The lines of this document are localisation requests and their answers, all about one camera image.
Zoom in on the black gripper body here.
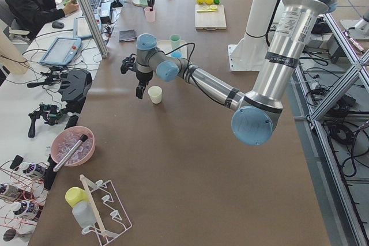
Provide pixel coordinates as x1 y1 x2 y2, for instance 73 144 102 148
121 54 153 84

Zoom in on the cream cup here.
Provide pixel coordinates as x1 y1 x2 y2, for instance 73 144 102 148
148 86 163 104

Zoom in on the pink cup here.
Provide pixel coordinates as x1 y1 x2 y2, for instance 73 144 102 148
144 6 156 22

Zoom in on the light blue cup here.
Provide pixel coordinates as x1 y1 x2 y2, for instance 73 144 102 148
171 50 182 58

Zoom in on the green cup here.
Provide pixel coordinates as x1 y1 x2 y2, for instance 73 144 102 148
170 34 181 50

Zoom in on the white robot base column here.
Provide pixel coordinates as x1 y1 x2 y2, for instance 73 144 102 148
228 0 280 71

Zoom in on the cream serving tray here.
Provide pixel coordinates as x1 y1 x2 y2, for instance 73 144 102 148
157 40 187 58

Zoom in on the mint green bowl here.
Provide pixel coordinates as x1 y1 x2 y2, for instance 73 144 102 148
140 0 148 7

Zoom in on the grey folded cloth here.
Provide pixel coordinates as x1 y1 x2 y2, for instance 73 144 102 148
119 29 137 42

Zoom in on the blue teach pendant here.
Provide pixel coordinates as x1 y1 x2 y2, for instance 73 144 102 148
39 37 82 66
73 17 92 40

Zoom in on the yellow plastic knife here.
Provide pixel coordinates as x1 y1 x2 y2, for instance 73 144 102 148
196 9 218 13

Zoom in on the bamboo cutting board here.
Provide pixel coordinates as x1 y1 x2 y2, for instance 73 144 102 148
195 4 227 30

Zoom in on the metal muddler in bowl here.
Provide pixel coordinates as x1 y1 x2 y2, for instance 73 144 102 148
53 134 88 172

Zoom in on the pink ribbed bowl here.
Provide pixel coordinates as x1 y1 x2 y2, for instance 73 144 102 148
50 126 96 168

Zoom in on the yellow cup on rack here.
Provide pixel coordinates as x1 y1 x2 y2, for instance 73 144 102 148
65 187 88 207

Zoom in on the grey cup on rack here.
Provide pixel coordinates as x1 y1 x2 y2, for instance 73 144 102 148
72 200 97 229

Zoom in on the aluminium frame post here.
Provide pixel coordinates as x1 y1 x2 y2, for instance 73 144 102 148
77 0 108 58

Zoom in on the white wire drying rack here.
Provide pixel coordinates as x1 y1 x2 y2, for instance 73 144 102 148
80 175 133 245

